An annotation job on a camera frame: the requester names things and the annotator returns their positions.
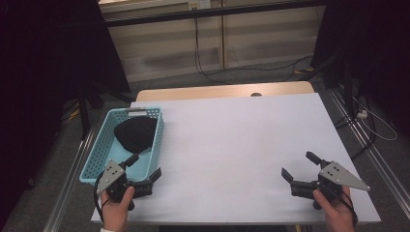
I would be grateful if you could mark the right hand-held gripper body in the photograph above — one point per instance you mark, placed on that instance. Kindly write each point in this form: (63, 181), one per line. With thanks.
(335, 177)

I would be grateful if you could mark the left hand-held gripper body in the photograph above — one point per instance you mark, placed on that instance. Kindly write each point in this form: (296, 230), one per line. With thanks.
(111, 180)

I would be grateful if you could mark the black shorts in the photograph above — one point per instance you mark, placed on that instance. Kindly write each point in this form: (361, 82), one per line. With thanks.
(135, 133)

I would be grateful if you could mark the light blue plastic basket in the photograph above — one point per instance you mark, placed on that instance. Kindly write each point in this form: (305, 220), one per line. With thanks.
(96, 151)

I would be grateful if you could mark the person's left hand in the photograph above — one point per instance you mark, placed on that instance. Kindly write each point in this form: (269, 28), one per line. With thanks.
(114, 212)

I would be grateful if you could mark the person's right hand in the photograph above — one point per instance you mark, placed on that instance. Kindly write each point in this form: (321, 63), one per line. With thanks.
(338, 216)

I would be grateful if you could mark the white power plug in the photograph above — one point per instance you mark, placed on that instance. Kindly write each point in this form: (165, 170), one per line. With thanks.
(362, 114)

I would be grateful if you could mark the black tripod stand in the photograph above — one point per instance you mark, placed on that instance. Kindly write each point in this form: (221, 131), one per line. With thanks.
(347, 87)
(84, 109)

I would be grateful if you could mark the grey table grommet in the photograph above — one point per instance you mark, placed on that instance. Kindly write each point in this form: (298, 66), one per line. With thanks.
(256, 94)

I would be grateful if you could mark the wooden table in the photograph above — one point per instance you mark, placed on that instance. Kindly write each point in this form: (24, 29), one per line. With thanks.
(193, 92)

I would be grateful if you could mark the black curtain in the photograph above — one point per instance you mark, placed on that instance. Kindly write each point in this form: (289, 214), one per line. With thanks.
(38, 64)
(370, 38)

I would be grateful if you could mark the black horizontal bar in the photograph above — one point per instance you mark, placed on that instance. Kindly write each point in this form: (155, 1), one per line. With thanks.
(209, 13)

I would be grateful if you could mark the metal floor rail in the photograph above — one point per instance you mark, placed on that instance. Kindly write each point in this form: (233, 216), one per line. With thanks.
(380, 164)
(84, 148)

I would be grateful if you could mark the white wall socket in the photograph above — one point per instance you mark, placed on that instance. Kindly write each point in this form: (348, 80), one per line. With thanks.
(199, 4)

